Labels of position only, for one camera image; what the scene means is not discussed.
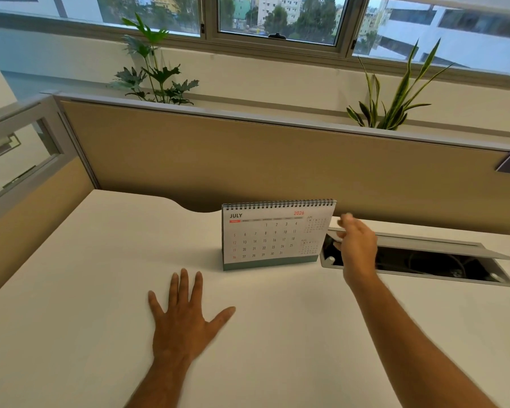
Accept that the person's left hand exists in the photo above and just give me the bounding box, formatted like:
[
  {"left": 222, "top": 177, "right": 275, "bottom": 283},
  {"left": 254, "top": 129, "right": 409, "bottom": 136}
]
[{"left": 148, "top": 268, "right": 236, "bottom": 365}]

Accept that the person's right hand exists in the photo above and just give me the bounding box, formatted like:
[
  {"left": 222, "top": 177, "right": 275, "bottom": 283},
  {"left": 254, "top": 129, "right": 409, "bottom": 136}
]
[{"left": 332, "top": 213, "right": 379, "bottom": 288}]

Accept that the person's right forearm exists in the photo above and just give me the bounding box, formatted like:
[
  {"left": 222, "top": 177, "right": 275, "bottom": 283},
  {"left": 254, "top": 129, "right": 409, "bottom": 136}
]
[{"left": 343, "top": 267, "right": 501, "bottom": 408}]

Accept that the person's left forearm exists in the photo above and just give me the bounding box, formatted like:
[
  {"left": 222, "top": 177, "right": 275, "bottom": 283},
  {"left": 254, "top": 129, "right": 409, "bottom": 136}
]
[{"left": 118, "top": 357, "right": 197, "bottom": 408}]

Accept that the white spiral desk calendar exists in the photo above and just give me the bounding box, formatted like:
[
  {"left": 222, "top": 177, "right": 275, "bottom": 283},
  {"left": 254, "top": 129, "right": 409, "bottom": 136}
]
[{"left": 221, "top": 199, "right": 337, "bottom": 272}]

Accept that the beige desk partition panel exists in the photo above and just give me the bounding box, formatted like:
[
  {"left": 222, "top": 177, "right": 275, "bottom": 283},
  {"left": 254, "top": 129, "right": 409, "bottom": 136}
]
[{"left": 52, "top": 91, "right": 510, "bottom": 237}]

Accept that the tall sword leaf green plant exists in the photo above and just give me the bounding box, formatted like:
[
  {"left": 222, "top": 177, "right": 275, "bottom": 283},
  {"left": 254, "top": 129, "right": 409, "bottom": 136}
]
[{"left": 346, "top": 38, "right": 454, "bottom": 131}]

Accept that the beige glass side partition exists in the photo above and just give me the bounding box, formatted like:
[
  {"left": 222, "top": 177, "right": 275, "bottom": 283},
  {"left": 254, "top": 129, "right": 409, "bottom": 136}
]
[{"left": 0, "top": 94, "right": 101, "bottom": 307}]

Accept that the broad lobed leaf green plant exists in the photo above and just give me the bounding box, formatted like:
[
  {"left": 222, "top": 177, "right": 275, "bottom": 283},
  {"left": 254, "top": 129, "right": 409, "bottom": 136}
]
[{"left": 108, "top": 12, "right": 201, "bottom": 107}]

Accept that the grey desk cable tray box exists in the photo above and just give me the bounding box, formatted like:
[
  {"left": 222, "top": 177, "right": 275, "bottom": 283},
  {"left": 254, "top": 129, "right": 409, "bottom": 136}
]
[{"left": 320, "top": 228, "right": 510, "bottom": 288}]

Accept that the grey cable tray lid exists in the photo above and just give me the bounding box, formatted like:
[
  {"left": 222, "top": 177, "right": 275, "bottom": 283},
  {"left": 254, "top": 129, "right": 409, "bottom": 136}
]
[{"left": 327, "top": 227, "right": 510, "bottom": 261}]

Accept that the black cable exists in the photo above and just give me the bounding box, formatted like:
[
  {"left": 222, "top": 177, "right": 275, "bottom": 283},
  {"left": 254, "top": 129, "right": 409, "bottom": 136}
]
[{"left": 444, "top": 254, "right": 482, "bottom": 279}]

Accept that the grey aluminium window frame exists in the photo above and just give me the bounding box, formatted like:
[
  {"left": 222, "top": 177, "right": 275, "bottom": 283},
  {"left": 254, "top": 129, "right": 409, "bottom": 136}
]
[{"left": 0, "top": 0, "right": 510, "bottom": 78}]

